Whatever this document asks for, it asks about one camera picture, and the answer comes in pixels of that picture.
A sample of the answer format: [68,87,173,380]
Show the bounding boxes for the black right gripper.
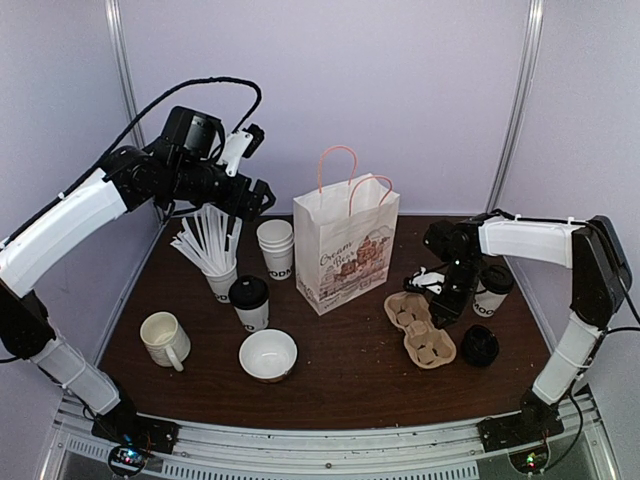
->
[429,256,483,329]

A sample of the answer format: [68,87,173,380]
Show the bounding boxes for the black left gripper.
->
[168,157,276,220]

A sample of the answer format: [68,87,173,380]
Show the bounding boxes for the brown pulp cup carrier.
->
[384,292,457,370]

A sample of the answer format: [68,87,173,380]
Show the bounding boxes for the white paper coffee cup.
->
[472,287,507,318]
[234,300,269,333]

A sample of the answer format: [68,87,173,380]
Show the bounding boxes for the white paper takeout bag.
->
[293,163,400,315]

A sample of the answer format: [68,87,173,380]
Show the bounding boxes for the black coffee cup lid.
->
[479,264,515,295]

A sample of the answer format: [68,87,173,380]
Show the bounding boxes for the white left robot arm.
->
[1,107,275,444]

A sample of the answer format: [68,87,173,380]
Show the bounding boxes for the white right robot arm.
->
[405,210,632,442]

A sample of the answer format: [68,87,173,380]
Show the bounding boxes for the wrapped straw far right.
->
[223,216,243,268]

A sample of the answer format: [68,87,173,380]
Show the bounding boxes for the wrapped straw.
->
[223,216,243,268]
[170,237,214,275]

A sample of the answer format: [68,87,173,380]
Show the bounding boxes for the stack of white paper cups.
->
[256,219,294,281]

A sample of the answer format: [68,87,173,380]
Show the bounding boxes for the stack of black lids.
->
[461,324,500,367]

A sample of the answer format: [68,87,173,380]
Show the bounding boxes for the paper cup holding straws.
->
[175,204,238,303]

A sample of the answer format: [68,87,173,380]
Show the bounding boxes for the wrapped straw far left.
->
[170,237,214,275]

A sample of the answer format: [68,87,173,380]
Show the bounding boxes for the white ceramic bowl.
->
[238,329,298,383]

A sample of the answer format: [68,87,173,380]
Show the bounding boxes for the cream ceramic mug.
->
[139,312,191,372]

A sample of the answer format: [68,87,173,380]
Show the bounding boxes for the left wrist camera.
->
[216,124,265,177]

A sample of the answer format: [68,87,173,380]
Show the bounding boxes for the aluminium front table rail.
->
[35,393,622,479]

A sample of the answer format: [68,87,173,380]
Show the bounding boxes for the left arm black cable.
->
[99,77,264,166]

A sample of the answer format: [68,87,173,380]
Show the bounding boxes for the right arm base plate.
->
[477,412,564,453]

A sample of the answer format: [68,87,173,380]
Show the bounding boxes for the aluminium frame left post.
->
[104,0,138,122]

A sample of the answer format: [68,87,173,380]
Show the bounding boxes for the aluminium frame post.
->
[104,0,138,122]
[485,0,544,212]

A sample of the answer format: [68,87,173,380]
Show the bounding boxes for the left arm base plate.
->
[91,415,179,454]

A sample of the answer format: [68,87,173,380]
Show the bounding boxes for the aluminium frame right post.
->
[485,0,544,212]

